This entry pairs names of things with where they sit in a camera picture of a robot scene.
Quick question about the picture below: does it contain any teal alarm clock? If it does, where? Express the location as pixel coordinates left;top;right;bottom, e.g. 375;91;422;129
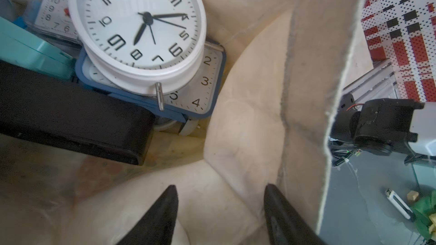
1;18;76;80

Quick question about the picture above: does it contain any small clear travel clock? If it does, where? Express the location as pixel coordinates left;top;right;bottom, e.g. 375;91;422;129
23;0;81;47

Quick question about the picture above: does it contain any blue square alarm clock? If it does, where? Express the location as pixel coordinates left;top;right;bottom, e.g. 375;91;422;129
75;42;227;136

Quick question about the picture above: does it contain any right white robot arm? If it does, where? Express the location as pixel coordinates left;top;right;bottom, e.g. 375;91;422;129
328;94;436;166

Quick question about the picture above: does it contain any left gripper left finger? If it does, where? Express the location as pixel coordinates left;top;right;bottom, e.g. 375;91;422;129
118;185;179;245

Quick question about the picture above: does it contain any white round alarm clock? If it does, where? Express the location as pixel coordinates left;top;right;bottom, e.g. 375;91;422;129
68;0;207;96

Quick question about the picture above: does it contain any cream canvas tote bag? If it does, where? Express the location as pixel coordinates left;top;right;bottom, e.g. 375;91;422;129
1;0;364;245

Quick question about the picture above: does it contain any black rectangular alarm clock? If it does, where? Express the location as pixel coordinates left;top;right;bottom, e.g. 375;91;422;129
1;62;155;166

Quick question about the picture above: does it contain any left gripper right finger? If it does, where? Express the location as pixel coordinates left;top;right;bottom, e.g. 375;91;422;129
263;184;325;245

